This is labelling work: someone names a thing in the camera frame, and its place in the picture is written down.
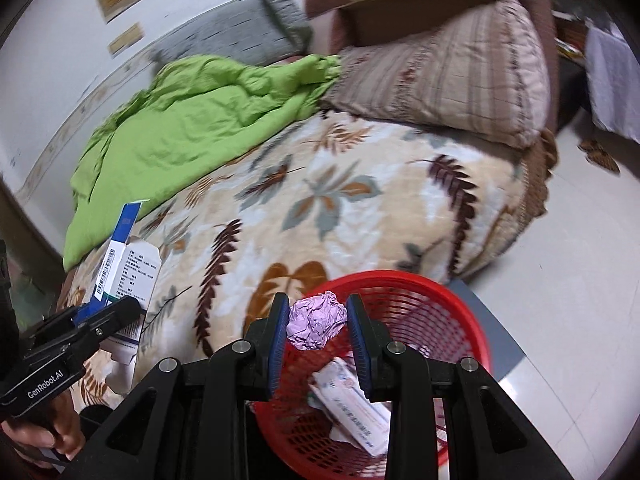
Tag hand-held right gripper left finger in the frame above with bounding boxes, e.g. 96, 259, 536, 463
60, 292, 292, 480

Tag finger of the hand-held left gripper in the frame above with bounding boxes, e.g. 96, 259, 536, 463
74, 295, 142, 357

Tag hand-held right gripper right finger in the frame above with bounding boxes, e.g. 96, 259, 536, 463
346, 294, 576, 480

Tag purple paper ball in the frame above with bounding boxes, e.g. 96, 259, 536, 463
285, 293, 349, 352

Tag blue white carton box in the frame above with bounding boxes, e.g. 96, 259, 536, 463
74, 200, 164, 367

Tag red plastic mesh basket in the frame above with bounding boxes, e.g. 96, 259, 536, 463
244, 269, 494, 480

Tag person's left hand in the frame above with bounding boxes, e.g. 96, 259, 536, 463
0, 389, 87, 462

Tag white blue printed box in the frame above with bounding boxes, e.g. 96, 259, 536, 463
320, 387, 396, 457

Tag leaf print blanket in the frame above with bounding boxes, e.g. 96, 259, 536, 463
54, 109, 559, 411

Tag grey floor mat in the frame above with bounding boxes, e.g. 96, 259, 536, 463
447, 279, 527, 393

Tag green quilt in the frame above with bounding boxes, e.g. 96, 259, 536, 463
62, 53, 344, 272

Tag striped brown pillow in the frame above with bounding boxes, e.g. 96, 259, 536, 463
319, 0, 552, 151

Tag brown patterned cloth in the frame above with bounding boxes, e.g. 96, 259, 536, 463
577, 139, 622, 177

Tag grey quilted pillow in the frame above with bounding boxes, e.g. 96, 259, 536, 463
149, 0, 314, 69

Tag white cloth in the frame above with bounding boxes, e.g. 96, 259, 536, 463
584, 19, 640, 144

